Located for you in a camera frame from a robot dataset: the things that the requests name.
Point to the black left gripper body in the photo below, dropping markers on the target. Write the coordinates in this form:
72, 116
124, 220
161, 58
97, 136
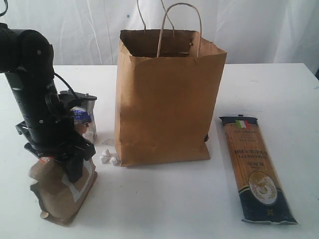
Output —
53, 135

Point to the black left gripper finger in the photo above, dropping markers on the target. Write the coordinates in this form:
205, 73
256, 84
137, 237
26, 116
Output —
74, 168

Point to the blue white milk carton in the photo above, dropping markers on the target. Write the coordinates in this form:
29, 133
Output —
84, 122

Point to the brown kraft coffee pouch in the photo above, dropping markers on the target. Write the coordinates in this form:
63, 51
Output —
59, 199

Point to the brown paper shopping bag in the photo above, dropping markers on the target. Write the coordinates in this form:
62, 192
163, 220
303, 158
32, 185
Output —
167, 86

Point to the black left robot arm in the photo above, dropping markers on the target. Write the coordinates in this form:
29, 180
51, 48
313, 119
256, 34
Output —
26, 59

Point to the spaghetti packet dark blue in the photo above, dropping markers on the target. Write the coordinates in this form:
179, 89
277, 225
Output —
260, 191

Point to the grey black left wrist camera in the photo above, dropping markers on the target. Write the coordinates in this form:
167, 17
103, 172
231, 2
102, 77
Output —
84, 102

